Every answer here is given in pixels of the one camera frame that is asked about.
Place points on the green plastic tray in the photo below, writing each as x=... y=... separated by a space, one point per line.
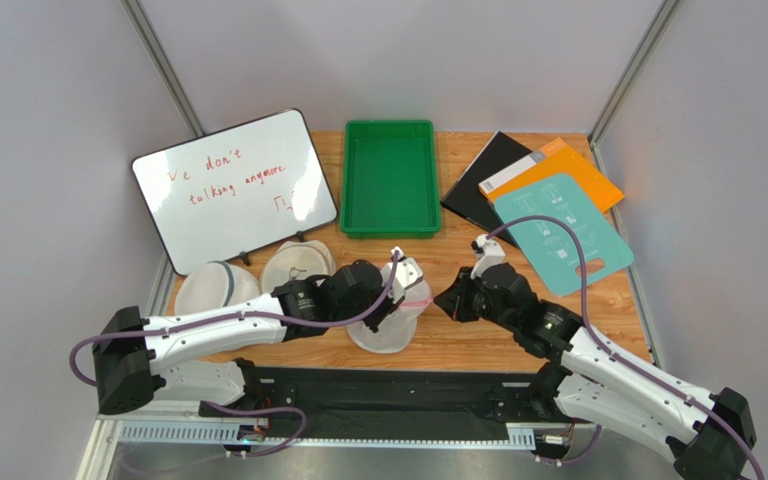
x=389 y=180

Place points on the orange notebook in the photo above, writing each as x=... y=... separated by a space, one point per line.
x=554 y=158

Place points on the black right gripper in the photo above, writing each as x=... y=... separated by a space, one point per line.
x=467 y=300

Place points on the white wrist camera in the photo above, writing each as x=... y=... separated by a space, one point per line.
x=405 y=273
x=488 y=253

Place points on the white mesh laundry bag pink zipper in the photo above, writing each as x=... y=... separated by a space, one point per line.
x=398 y=329

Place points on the whiteboard with red writing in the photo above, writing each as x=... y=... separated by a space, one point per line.
x=235 y=191

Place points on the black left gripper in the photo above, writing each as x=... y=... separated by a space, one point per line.
x=387 y=308

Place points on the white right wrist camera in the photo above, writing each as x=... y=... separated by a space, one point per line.
x=488 y=253

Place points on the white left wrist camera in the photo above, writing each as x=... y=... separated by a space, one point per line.
x=405 y=273

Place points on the teal plastic board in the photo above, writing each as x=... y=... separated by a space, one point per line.
x=549 y=248

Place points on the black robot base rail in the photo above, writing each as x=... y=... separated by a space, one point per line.
x=358 y=404

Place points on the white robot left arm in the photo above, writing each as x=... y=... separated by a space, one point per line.
x=134 y=355

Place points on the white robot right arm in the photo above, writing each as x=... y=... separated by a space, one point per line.
x=704 y=435

